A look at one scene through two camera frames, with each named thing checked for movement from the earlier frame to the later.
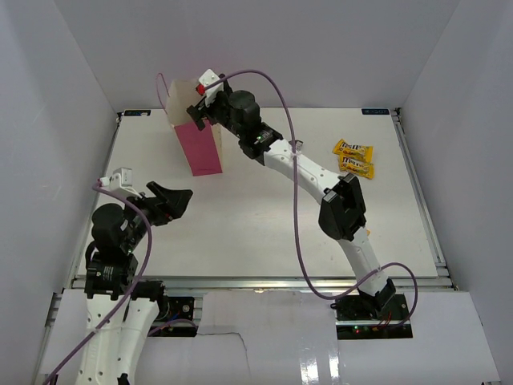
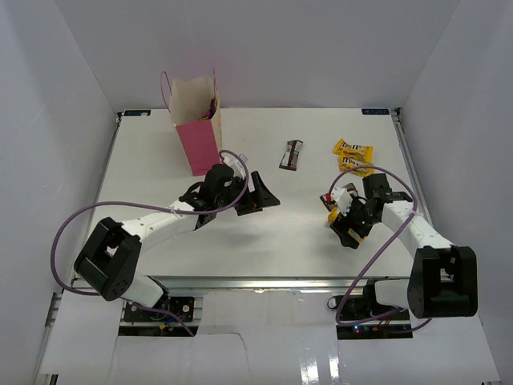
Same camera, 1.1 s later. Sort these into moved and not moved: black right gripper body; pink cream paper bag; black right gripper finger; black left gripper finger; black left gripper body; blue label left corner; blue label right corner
Moved: black right gripper finger; black right gripper body; black left gripper body; black left gripper finger
Not moved: blue label left corner; pink cream paper bag; blue label right corner
